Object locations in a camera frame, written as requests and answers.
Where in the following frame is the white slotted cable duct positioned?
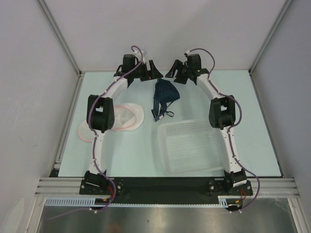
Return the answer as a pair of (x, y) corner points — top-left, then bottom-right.
(45, 195), (243, 208)

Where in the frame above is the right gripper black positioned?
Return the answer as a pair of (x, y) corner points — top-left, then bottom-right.
(166, 60), (192, 84)

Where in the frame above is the dark blue lace bra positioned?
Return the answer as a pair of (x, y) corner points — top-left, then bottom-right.
(151, 79), (180, 122)

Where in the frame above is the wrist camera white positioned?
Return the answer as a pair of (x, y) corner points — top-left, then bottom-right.
(184, 50), (191, 57)
(137, 50), (147, 64)

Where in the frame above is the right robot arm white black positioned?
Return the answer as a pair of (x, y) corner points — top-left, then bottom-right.
(165, 48), (247, 195)

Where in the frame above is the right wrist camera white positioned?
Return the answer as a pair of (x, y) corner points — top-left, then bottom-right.
(184, 50), (191, 57)

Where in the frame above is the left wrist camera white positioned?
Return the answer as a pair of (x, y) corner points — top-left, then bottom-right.
(137, 50), (147, 64)

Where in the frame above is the white perforated plastic tray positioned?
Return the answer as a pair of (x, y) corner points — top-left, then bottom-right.
(157, 119), (226, 176)

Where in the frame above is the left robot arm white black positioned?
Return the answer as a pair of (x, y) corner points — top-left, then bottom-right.
(79, 54), (163, 195)

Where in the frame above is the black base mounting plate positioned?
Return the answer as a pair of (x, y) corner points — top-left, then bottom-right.
(94, 177), (253, 205)

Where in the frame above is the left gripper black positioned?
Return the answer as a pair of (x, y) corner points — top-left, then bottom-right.
(131, 60), (162, 82)

